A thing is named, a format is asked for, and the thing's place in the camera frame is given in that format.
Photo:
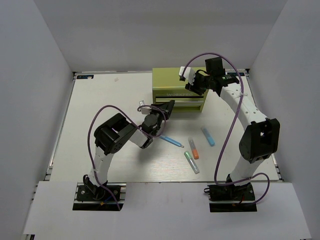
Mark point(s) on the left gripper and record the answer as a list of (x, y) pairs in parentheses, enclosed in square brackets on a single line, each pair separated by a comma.
[(167, 106)]

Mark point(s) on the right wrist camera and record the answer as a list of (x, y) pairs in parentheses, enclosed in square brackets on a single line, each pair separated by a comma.
[(187, 73)]

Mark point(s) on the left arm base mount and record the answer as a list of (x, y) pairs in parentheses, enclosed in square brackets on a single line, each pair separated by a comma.
[(84, 200)]

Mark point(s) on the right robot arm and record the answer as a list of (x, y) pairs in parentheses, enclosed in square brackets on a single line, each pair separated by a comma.
[(261, 134)]

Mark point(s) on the blue utility knife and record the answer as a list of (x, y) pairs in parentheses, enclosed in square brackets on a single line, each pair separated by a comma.
[(171, 141)]

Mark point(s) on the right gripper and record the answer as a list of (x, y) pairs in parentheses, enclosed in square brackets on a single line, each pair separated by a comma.
[(195, 89)]

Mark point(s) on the blue cap lead case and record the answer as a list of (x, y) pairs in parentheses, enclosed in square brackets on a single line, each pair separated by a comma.
[(208, 136)]

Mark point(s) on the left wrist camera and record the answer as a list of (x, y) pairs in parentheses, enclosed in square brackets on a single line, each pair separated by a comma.
[(143, 108)]

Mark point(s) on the green cap lead case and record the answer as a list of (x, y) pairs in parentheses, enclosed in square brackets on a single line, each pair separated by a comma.
[(191, 161)]

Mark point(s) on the orange cap lead case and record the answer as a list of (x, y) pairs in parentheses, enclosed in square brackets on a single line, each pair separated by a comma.
[(193, 149)]

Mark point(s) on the green metal drawer box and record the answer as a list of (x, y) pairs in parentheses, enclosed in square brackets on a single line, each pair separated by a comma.
[(166, 86)]

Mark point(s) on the blue corner label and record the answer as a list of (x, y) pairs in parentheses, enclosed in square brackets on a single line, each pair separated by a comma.
[(85, 77), (242, 74)]

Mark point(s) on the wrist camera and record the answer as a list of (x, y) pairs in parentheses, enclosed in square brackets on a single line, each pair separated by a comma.
[(187, 73), (143, 108)]

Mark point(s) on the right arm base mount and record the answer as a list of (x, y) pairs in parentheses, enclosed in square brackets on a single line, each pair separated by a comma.
[(231, 199)]

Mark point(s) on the right blue corner label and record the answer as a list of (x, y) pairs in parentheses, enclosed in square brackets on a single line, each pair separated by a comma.
[(242, 74)]

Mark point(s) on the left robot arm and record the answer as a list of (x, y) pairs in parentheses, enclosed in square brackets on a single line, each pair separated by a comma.
[(114, 133)]

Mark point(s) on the left blue corner label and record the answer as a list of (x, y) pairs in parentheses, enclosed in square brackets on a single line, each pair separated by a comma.
[(85, 77)]

